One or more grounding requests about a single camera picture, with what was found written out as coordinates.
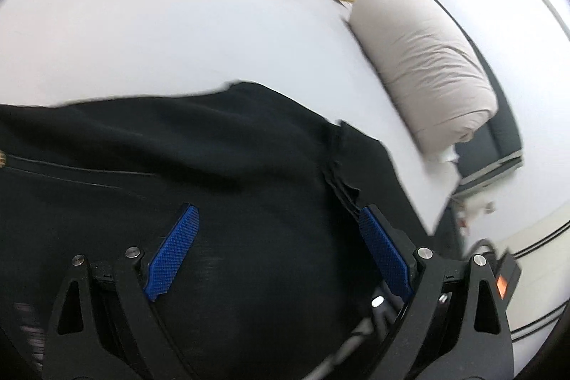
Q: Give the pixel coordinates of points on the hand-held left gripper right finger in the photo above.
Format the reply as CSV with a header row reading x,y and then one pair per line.
x,y
385,253

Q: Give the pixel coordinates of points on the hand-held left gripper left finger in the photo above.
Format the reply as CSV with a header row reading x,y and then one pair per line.
x,y
171,253

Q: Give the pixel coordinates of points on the black denim pants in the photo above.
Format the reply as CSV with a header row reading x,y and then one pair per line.
x,y
222,162

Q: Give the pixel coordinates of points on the dark grey headboard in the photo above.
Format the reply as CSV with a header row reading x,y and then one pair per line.
x,y
503,126

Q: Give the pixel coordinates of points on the rolled white duvet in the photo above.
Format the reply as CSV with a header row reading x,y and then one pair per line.
x,y
423,64

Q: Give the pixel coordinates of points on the bed with white sheet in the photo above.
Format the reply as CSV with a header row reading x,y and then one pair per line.
x,y
178,28

